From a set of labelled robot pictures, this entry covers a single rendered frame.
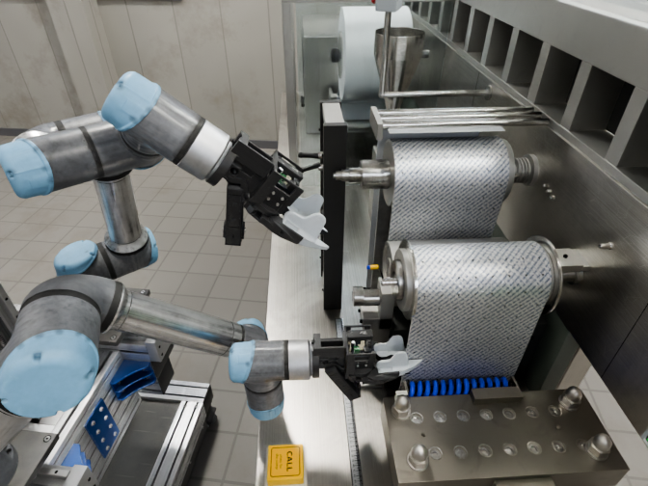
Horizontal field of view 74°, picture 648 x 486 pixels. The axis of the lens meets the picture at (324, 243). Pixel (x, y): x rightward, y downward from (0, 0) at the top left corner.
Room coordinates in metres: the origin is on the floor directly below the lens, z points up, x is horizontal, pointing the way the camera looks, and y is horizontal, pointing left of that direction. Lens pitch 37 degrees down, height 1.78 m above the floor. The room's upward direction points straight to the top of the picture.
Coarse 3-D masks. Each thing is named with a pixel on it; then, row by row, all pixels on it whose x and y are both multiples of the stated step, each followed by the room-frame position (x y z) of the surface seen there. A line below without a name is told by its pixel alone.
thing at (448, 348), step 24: (432, 336) 0.53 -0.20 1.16; (456, 336) 0.54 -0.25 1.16; (480, 336) 0.54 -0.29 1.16; (504, 336) 0.54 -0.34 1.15; (528, 336) 0.54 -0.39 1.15; (408, 360) 0.53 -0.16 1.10; (432, 360) 0.53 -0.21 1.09; (456, 360) 0.54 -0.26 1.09; (480, 360) 0.54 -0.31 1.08; (504, 360) 0.54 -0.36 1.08
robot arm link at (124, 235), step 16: (96, 112) 0.93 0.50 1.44; (64, 128) 0.85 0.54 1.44; (112, 176) 0.88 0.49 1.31; (128, 176) 0.94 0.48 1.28; (96, 192) 0.92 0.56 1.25; (112, 192) 0.91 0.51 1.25; (128, 192) 0.94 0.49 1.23; (112, 208) 0.92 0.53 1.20; (128, 208) 0.94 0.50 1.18; (112, 224) 0.93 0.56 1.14; (128, 224) 0.95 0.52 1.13; (112, 240) 0.96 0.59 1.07; (128, 240) 0.96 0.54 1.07; (144, 240) 0.99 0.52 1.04; (112, 256) 0.95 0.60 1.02; (128, 256) 0.95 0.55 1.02; (144, 256) 0.98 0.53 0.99; (128, 272) 0.96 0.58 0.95
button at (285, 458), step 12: (300, 444) 0.46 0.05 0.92; (276, 456) 0.43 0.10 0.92; (288, 456) 0.43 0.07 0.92; (300, 456) 0.43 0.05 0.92; (276, 468) 0.41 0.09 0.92; (288, 468) 0.41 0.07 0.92; (300, 468) 0.41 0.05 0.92; (276, 480) 0.38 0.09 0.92; (288, 480) 0.39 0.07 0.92; (300, 480) 0.39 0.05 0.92
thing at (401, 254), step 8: (400, 256) 0.61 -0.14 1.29; (408, 256) 0.59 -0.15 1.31; (408, 264) 0.57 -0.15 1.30; (552, 264) 0.58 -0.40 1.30; (408, 272) 0.56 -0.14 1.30; (552, 272) 0.57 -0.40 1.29; (408, 280) 0.55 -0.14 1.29; (552, 280) 0.56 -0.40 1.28; (408, 288) 0.54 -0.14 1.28; (552, 288) 0.55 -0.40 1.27; (408, 296) 0.54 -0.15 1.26; (400, 304) 0.56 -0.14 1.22; (408, 304) 0.54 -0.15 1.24
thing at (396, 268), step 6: (396, 264) 0.59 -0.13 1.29; (396, 270) 0.58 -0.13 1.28; (402, 270) 0.58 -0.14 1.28; (396, 276) 0.58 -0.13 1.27; (402, 276) 0.57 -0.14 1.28; (402, 282) 0.56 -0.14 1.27; (396, 288) 0.57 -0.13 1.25; (402, 288) 0.56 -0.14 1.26; (396, 294) 0.56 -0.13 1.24; (402, 294) 0.56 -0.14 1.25
